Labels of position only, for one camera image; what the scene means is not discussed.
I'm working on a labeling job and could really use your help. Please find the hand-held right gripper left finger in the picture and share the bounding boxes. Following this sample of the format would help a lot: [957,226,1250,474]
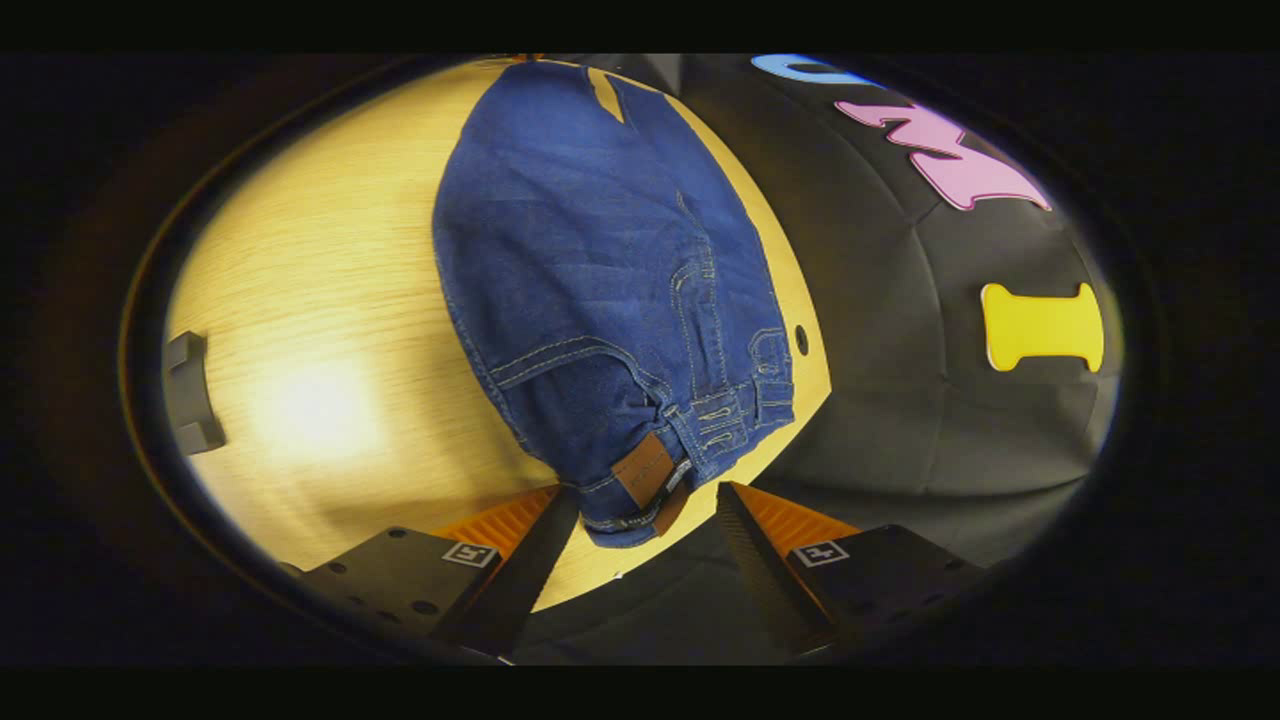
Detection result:
[280,485,581,661]

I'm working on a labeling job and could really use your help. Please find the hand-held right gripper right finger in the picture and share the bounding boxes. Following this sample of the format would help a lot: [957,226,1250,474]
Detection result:
[715,481,989,656]

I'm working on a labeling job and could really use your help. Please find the blue denim jeans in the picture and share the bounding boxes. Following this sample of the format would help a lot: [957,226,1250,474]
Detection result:
[432,60,797,549]

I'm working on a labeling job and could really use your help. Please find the black backdrop cloth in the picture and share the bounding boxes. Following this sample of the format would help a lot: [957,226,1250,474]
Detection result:
[515,55,1121,666]

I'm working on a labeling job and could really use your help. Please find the black bracket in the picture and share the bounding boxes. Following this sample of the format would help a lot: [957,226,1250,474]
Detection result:
[163,331,227,456]

